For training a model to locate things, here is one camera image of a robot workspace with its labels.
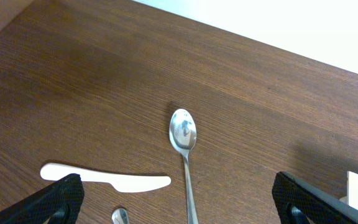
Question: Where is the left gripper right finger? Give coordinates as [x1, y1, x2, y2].
[272, 171, 358, 224]

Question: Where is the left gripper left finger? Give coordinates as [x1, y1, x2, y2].
[0, 174, 85, 224]

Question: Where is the white plastic knife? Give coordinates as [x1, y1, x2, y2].
[40, 163, 171, 193]

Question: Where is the large steel spoon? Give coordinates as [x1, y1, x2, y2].
[168, 109, 198, 224]

